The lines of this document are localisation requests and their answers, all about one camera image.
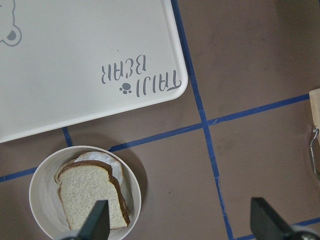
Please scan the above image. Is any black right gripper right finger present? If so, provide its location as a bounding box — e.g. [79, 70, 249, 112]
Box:
[250, 197, 302, 240]

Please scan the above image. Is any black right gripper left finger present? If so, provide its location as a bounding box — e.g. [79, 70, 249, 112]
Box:
[78, 200, 110, 240]

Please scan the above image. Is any bread slice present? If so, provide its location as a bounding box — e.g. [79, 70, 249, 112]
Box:
[55, 160, 130, 230]

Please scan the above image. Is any white round plate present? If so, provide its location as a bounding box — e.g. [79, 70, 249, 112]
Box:
[29, 145, 142, 240]

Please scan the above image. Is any fried egg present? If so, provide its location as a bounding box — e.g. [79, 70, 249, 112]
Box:
[75, 151, 124, 186]

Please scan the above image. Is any bamboo cutting board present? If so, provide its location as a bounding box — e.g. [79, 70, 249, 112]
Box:
[308, 88, 320, 179]

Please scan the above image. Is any cream bear serving tray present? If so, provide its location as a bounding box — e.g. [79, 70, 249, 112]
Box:
[0, 0, 188, 143]

